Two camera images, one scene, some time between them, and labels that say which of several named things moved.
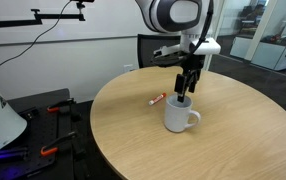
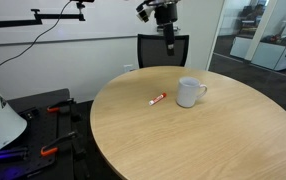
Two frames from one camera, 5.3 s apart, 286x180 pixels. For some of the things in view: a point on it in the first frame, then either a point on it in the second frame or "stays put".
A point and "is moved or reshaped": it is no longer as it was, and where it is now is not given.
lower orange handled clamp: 53,146 stays put
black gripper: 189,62 → 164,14
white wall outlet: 127,67 stays put
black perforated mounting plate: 46,140 stays put
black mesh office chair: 147,44 stays put
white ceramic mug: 177,113 is moved or reshaped
